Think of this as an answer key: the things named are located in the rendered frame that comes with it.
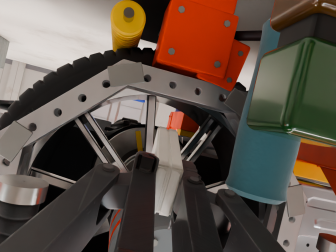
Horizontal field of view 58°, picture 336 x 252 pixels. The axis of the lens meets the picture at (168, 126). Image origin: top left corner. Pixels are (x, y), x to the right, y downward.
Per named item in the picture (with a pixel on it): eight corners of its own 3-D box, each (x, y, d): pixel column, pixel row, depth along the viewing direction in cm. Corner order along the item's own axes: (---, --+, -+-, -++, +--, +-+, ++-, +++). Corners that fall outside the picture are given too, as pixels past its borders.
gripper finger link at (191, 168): (181, 198, 15) (240, 211, 15) (177, 157, 19) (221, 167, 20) (174, 224, 15) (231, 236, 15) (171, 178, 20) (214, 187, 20)
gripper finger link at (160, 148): (157, 215, 17) (143, 212, 17) (158, 163, 24) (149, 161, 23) (170, 167, 16) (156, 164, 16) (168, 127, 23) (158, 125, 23)
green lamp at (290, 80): (259, 50, 15) (240, 127, 15) (308, 29, 11) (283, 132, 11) (328, 71, 16) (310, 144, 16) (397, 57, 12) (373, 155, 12)
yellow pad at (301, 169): (272, 153, 109) (269, 167, 109) (295, 159, 95) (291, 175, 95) (306, 161, 111) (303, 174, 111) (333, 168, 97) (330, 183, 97)
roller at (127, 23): (115, 36, 76) (110, 58, 76) (114, -12, 47) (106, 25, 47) (138, 42, 77) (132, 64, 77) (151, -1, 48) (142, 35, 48)
